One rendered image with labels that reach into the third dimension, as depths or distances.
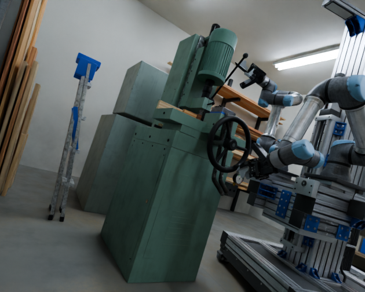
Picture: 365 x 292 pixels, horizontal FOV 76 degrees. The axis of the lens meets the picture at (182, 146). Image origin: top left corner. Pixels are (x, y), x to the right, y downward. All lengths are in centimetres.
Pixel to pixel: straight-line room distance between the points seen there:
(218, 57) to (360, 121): 81
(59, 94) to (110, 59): 86
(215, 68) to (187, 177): 68
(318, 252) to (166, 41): 343
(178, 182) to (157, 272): 49
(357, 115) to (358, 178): 70
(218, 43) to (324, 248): 144
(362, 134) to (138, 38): 323
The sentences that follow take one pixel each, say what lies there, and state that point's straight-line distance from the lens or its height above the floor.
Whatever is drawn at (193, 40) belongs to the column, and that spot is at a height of 146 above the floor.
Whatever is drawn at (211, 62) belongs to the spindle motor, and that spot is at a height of 127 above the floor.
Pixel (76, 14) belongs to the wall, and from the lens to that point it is 379.
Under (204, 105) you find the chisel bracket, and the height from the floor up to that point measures 102.
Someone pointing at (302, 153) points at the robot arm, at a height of 82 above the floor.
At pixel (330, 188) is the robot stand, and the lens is 150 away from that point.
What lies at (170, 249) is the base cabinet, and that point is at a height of 18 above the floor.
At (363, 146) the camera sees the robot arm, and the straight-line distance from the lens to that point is 148.
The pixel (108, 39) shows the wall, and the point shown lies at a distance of 378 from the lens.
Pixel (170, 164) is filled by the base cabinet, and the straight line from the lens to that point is 122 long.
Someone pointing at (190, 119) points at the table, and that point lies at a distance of 126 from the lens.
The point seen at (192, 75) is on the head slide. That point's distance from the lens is 162.
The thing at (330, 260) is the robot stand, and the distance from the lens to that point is 192.
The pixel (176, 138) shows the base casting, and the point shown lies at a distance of 122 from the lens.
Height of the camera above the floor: 66
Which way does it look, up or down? 4 degrees up
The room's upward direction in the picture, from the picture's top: 18 degrees clockwise
